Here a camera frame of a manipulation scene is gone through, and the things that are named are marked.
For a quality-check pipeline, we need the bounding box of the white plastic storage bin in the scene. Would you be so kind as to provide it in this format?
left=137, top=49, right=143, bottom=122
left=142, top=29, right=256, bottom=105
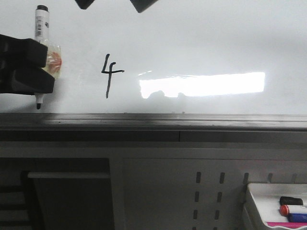
left=242, top=183, right=307, bottom=230

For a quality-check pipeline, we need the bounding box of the red capped marker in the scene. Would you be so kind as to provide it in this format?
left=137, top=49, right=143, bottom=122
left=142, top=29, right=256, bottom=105
left=279, top=204, right=307, bottom=216

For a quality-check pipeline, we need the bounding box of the dark metal whiteboard tray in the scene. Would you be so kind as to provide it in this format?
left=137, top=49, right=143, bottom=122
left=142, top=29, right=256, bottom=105
left=0, top=113, right=307, bottom=143

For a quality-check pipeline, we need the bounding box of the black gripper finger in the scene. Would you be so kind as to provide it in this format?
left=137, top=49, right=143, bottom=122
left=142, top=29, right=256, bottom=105
left=0, top=34, right=48, bottom=71
left=0, top=65, right=55, bottom=95

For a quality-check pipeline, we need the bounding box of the white whiteboard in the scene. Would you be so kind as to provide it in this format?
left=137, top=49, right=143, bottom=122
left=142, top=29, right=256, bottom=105
left=0, top=0, right=307, bottom=115

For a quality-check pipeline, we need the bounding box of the black marker cap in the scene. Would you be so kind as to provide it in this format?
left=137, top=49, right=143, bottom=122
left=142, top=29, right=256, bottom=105
left=279, top=196, right=304, bottom=206

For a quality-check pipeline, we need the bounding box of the blue capped marker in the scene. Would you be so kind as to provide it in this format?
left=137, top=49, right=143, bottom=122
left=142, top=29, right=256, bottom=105
left=287, top=213, right=307, bottom=223

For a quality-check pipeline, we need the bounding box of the white whiteboard marker black tip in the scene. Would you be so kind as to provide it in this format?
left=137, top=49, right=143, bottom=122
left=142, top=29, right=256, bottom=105
left=33, top=5, right=63, bottom=110

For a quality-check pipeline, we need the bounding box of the pink white eraser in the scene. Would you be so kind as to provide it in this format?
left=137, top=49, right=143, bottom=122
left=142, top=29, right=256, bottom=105
left=266, top=222, right=307, bottom=229

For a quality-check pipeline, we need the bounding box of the dark cabinet with shelf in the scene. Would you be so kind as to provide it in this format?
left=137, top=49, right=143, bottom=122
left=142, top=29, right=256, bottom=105
left=0, top=158, right=115, bottom=230

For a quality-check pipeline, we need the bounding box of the white slotted pegboard panel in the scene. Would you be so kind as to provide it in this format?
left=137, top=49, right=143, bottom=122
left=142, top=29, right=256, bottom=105
left=121, top=158, right=307, bottom=230

